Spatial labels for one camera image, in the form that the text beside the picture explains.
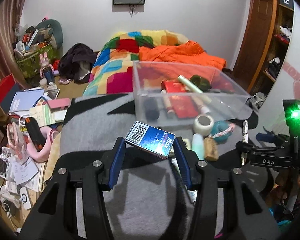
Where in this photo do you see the blue notebook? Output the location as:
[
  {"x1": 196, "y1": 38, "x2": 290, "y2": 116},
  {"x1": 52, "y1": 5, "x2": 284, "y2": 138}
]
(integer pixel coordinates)
[{"x1": 9, "y1": 88, "x2": 45, "y2": 113}]

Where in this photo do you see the cork stamp block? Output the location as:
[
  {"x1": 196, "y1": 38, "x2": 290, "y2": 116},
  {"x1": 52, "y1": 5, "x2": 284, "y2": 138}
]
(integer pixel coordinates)
[{"x1": 204, "y1": 138, "x2": 219, "y2": 161}]

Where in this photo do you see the wooden door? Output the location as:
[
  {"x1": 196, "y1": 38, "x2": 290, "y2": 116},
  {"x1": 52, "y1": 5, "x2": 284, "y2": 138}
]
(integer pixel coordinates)
[{"x1": 232, "y1": 0, "x2": 273, "y2": 89}]

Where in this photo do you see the pink neck massager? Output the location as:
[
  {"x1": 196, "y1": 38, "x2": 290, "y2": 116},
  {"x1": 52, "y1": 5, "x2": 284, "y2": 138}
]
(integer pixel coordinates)
[{"x1": 27, "y1": 126, "x2": 59, "y2": 163}]

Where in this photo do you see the pale green tube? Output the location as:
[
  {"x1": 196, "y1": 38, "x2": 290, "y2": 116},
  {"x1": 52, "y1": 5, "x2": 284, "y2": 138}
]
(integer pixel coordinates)
[{"x1": 178, "y1": 75, "x2": 212, "y2": 104}]

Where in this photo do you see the purple spray bottle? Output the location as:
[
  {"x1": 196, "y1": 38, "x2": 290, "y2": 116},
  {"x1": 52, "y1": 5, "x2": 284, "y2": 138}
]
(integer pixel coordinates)
[{"x1": 143, "y1": 98, "x2": 160, "y2": 121}]

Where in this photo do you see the red envelope packet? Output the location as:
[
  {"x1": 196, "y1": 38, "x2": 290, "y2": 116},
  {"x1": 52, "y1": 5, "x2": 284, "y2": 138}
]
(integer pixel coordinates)
[{"x1": 170, "y1": 95, "x2": 198, "y2": 119}]

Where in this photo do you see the green storage basket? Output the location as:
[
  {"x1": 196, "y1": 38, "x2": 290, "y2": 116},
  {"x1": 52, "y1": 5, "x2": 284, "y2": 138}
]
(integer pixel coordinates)
[{"x1": 16, "y1": 44, "x2": 60, "y2": 79}]

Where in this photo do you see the white tape roll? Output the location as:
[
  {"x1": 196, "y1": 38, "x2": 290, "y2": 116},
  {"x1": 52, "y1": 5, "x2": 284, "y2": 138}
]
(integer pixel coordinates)
[{"x1": 193, "y1": 114, "x2": 215, "y2": 137}]

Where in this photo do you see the wooden wardrobe shelf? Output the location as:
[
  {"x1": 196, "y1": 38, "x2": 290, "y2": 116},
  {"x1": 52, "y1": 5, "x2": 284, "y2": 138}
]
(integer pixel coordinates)
[{"x1": 247, "y1": 0, "x2": 294, "y2": 95}]

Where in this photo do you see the mint plastic bottle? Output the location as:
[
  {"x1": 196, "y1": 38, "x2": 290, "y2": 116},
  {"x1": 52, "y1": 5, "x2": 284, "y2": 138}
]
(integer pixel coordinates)
[{"x1": 191, "y1": 133, "x2": 205, "y2": 160}]

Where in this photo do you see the dark clothes pile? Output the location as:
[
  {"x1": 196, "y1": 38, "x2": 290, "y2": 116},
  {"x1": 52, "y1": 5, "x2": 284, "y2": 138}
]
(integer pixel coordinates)
[{"x1": 58, "y1": 43, "x2": 97, "y2": 83}]

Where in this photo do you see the red box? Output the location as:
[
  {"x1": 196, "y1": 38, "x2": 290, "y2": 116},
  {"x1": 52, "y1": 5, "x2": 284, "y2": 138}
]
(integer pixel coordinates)
[{"x1": 0, "y1": 74, "x2": 16, "y2": 104}]

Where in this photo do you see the clear plastic storage box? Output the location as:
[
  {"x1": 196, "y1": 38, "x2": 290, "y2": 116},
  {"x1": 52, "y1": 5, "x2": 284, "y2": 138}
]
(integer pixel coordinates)
[{"x1": 133, "y1": 61, "x2": 249, "y2": 127}]

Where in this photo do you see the teal yarn ball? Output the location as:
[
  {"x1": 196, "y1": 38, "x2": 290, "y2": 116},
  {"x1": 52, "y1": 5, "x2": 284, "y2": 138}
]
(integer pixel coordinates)
[{"x1": 209, "y1": 121, "x2": 235, "y2": 143}]

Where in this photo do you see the green glass bottle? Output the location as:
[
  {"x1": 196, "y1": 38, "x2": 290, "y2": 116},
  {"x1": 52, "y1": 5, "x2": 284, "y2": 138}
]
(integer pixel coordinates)
[{"x1": 190, "y1": 75, "x2": 212, "y2": 92}]

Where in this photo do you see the orange down jacket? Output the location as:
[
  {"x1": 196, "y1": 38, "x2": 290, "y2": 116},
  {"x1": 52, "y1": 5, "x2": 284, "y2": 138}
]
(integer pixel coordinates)
[{"x1": 139, "y1": 41, "x2": 226, "y2": 70}]

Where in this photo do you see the beige cosmetic tube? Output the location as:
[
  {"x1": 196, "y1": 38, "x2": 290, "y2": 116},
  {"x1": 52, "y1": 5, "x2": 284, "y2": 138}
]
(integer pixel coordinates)
[{"x1": 161, "y1": 89, "x2": 175, "y2": 119}]

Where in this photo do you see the black orange tool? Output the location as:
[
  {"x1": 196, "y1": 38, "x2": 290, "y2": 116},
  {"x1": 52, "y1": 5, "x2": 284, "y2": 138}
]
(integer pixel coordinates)
[{"x1": 25, "y1": 117, "x2": 46, "y2": 151}]

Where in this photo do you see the grey green neck pillow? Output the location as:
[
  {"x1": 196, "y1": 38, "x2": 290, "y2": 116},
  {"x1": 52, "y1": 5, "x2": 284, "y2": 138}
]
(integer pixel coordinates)
[{"x1": 36, "y1": 19, "x2": 63, "y2": 50}]

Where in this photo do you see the right hand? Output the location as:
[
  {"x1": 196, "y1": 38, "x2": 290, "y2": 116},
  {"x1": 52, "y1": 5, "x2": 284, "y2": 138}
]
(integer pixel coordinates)
[{"x1": 265, "y1": 170, "x2": 300, "y2": 207}]

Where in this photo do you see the pink rabbit toy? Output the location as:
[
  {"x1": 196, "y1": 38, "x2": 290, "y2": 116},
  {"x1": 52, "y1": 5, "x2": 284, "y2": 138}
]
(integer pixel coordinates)
[{"x1": 39, "y1": 51, "x2": 53, "y2": 79}]

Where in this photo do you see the grey black blanket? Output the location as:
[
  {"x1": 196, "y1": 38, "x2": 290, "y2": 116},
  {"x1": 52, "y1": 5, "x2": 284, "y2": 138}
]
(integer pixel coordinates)
[{"x1": 39, "y1": 92, "x2": 276, "y2": 240}]

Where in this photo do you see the colourful patchwork quilt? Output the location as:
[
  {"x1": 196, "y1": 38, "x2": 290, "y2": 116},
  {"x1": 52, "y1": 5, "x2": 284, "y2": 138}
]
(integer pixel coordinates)
[{"x1": 83, "y1": 30, "x2": 189, "y2": 96}]

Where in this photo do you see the blue card box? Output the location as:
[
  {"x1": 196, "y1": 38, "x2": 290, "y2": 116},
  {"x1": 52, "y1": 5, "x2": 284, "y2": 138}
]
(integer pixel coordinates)
[{"x1": 125, "y1": 121, "x2": 175, "y2": 159}]

